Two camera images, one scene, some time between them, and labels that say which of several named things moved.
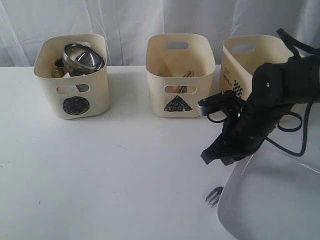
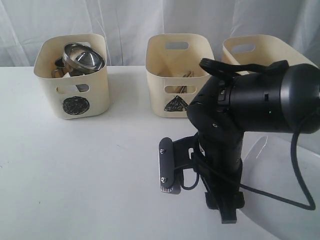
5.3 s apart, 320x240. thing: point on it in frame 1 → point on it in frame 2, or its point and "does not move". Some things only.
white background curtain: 127,25 does not move
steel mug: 60,67 does not move
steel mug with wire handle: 83,87 does not move
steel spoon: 187,75 → 192,76
